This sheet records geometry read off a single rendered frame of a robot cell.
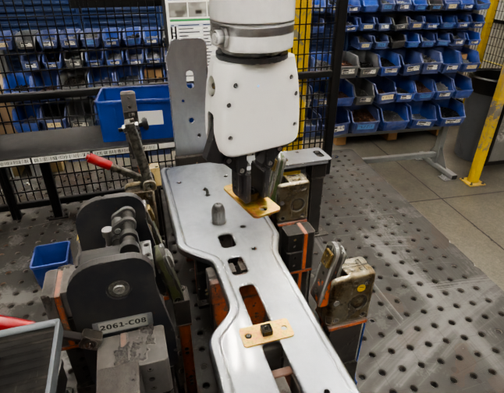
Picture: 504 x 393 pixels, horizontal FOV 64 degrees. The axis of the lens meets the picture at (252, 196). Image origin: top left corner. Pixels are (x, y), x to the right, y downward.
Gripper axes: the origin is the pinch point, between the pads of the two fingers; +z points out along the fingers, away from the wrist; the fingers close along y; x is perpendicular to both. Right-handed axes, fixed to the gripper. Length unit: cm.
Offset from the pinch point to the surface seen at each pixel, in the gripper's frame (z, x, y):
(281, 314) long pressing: 28.1, 0.9, 6.7
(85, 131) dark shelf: 27, 99, -5
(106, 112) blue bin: 18, 85, 0
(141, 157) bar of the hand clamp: 15.9, 46.2, -1.3
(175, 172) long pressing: 30, 60, 11
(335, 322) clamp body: 34.0, -1.4, 17.5
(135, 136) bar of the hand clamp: 10.8, 46.5, -1.9
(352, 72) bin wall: 43, 157, 171
